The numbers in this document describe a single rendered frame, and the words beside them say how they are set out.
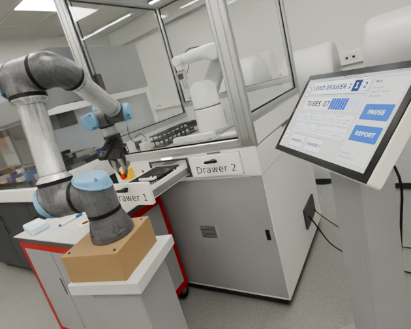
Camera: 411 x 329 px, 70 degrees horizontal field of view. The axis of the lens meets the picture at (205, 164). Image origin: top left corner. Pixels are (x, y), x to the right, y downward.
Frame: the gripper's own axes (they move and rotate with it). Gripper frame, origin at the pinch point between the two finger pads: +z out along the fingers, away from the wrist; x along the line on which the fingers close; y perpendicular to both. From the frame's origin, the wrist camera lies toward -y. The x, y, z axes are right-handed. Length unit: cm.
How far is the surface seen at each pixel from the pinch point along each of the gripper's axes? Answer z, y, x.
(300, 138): -7, -13, -89
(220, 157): 5, 15, -48
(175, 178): 10.1, 9.5, -23.7
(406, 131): -13, -41, -114
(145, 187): 4.6, -11.5, -19.3
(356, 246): 31, -22, -102
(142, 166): 6.3, 27.9, 6.8
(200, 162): 6.1, 17.8, -36.1
